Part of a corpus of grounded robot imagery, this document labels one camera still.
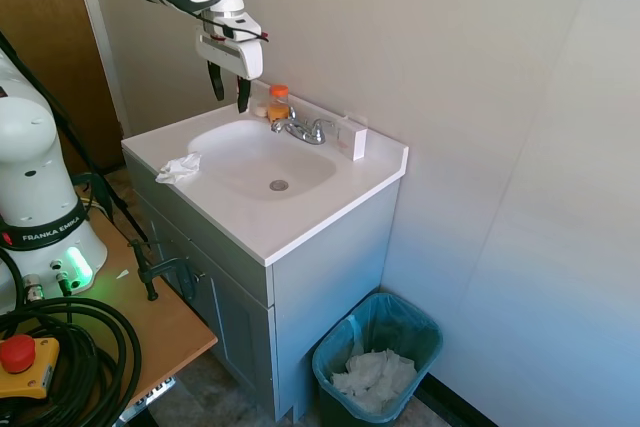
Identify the thick black cable coil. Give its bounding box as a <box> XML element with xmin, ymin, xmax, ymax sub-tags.
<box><xmin>0</xmin><ymin>296</ymin><xmax>144</xmax><ymax>427</ymax></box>

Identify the black C-clamp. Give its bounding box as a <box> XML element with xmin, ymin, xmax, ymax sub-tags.
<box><xmin>127</xmin><ymin>239</ymin><xmax>206</xmax><ymax>303</ymax></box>

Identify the chrome two-handle faucet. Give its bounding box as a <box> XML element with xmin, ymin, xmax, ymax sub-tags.
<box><xmin>270</xmin><ymin>106</ymin><xmax>335</xmax><ymax>146</ymax></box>

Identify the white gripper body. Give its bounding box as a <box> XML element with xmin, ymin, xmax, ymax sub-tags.
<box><xmin>194</xmin><ymin>32</ymin><xmax>265</xmax><ymax>82</ymax></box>

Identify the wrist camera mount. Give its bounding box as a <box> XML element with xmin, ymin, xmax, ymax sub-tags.
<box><xmin>199</xmin><ymin>14</ymin><xmax>262</xmax><ymax>44</ymax></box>

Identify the grey vanity cabinet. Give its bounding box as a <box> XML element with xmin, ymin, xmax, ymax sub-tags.
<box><xmin>123</xmin><ymin>151</ymin><xmax>401</xmax><ymax>423</ymax></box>

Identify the brown wooden door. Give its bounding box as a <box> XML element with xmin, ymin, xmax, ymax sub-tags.
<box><xmin>0</xmin><ymin>0</ymin><xmax>124</xmax><ymax>176</ymax></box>

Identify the white cardboard box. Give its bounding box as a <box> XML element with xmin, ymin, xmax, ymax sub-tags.
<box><xmin>335</xmin><ymin>115</ymin><xmax>369</xmax><ymax>162</ymax></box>

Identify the translucent blue bin liner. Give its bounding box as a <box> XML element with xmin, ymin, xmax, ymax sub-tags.
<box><xmin>312</xmin><ymin>292</ymin><xmax>445</xmax><ymax>398</ymax></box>

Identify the black camera stand leg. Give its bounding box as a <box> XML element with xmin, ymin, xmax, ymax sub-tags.
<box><xmin>0</xmin><ymin>31</ymin><xmax>151</xmax><ymax>243</ymax></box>

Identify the white sink countertop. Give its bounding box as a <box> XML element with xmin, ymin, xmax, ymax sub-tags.
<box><xmin>121</xmin><ymin>89</ymin><xmax>410</xmax><ymax>268</ymax></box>

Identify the clear jar with orange lid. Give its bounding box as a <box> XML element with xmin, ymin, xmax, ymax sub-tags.
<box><xmin>268</xmin><ymin>84</ymin><xmax>291</xmax><ymax>109</ymax></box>

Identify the black baseboard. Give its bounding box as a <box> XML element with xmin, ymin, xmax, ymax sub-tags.
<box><xmin>414</xmin><ymin>371</ymin><xmax>501</xmax><ymax>427</ymax></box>

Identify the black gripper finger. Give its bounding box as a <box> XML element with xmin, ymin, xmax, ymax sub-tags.
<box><xmin>235</xmin><ymin>74</ymin><xmax>252</xmax><ymax>115</ymax></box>
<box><xmin>207</xmin><ymin>60</ymin><xmax>225</xmax><ymax>102</ymax></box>

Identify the white tissue pile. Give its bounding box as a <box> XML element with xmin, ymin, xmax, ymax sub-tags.
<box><xmin>331</xmin><ymin>349</ymin><xmax>419</xmax><ymax>416</ymax></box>

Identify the wooden table top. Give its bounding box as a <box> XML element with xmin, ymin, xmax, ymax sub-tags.
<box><xmin>0</xmin><ymin>206</ymin><xmax>220</xmax><ymax>427</ymax></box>

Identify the yellow emergency stop box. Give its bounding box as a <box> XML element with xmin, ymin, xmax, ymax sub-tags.
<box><xmin>0</xmin><ymin>335</ymin><xmax>61</xmax><ymax>401</ymax></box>

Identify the dark green trash bin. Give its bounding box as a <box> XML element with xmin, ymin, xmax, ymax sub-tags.
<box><xmin>311</xmin><ymin>292</ymin><xmax>445</xmax><ymax>423</ymax></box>

